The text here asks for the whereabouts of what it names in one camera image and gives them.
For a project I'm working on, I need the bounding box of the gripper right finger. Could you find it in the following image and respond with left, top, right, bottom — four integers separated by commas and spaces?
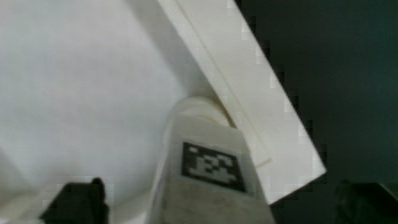
333, 181, 398, 224

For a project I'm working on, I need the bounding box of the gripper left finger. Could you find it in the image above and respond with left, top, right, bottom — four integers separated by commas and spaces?
39, 178, 110, 224

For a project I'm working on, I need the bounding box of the white table leg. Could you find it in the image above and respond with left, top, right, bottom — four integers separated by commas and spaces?
145, 97, 275, 224

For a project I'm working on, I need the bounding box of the white square tabletop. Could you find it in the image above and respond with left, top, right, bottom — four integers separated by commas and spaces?
0, 0, 325, 224

